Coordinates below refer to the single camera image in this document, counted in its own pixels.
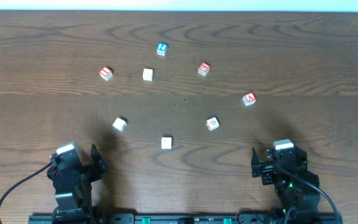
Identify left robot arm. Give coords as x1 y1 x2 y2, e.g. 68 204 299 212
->
47 142 108 223

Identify red letter E block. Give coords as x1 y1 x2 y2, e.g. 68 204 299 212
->
198 62 211 77

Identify blue number 2 block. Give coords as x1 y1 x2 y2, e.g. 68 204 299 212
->
156 42 168 56

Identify wooden block green side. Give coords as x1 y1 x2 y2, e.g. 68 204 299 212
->
112 117 127 132

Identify plain wooden block upper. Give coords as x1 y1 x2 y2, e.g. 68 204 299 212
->
142 68 154 82

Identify wooden block blue H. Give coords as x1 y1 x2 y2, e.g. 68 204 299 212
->
161 137 172 149

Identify red letter A block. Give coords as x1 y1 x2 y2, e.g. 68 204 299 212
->
242 92 257 106

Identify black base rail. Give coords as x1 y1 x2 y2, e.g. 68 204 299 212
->
28 212 344 224

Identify wooden block with M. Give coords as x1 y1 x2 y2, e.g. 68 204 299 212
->
206 117 219 131

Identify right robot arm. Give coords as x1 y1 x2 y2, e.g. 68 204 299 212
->
251 146 321 223

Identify red letter I block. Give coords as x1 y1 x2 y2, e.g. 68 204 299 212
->
99 66 113 81

